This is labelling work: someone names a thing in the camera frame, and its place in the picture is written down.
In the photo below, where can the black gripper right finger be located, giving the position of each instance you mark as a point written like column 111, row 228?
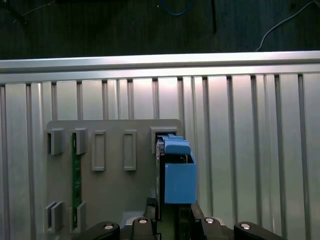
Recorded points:
column 200, row 230

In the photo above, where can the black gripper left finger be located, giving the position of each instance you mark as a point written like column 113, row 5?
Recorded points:
column 147, row 227

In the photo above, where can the hard disk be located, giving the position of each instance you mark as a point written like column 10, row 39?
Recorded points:
column 180, row 182

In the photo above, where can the grey parts rack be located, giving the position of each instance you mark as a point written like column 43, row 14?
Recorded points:
column 112, row 187

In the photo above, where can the green RAM stick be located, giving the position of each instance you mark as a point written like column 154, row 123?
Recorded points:
column 77, row 180

